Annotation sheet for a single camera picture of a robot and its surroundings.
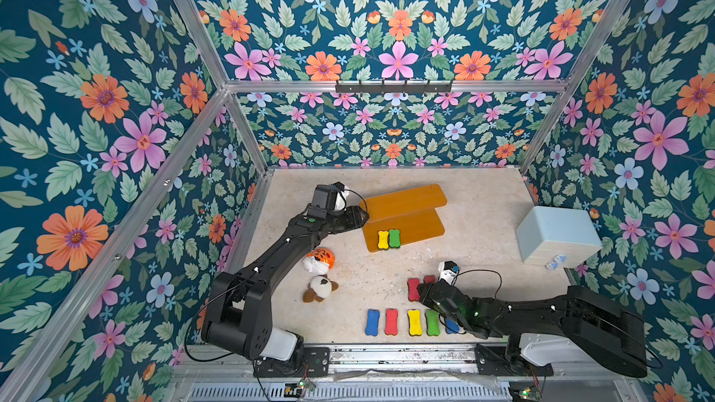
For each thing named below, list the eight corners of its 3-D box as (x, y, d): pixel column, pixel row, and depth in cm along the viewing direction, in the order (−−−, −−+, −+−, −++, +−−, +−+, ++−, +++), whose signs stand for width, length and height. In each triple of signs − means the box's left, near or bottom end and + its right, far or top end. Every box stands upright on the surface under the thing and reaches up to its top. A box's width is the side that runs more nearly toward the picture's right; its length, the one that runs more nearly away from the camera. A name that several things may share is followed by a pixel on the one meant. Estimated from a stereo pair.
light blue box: (522, 270, 93) (545, 247, 80) (508, 229, 103) (525, 203, 90) (579, 270, 92) (610, 247, 80) (558, 229, 103) (583, 203, 90)
